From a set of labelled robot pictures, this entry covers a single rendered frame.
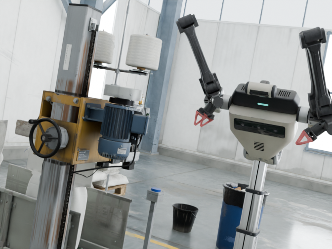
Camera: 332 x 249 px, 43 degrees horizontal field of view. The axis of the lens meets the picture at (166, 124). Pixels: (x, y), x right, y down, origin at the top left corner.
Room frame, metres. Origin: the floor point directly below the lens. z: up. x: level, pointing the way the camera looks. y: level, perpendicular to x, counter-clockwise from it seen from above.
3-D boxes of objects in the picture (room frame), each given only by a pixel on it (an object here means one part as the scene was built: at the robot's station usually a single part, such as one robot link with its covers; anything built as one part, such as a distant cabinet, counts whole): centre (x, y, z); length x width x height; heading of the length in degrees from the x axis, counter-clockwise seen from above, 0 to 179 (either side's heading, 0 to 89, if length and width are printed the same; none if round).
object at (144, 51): (2.13, 0.17, 1.61); 0.17 x 0.17 x 0.17
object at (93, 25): (2.00, 0.41, 1.68); 0.05 x 0.03 x 0.06; 155
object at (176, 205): (4.71, -0.38, 0.13); 0.30 x 0.30 x 0.26
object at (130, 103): (1.99, 0.22, 1.35); 0.12 x 0.12 x 0.04
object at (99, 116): (1.99, 0.31, 1.27); 0.12 x 0.09 x 0.09; 155
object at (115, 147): (1.99, 0.22, 1.21); 0.15 x 0.15 x 0.25
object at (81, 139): (2.12, 0.43, 1.18); 0.34 x 0.25 x 0.31; 155
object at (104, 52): (2.24, 0.41, 1.61); 0.15 x 0.14 x 0.17; 65
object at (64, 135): (1.94, 0.49, 1.14); 0.11 x 0.06 x 0.11; 65
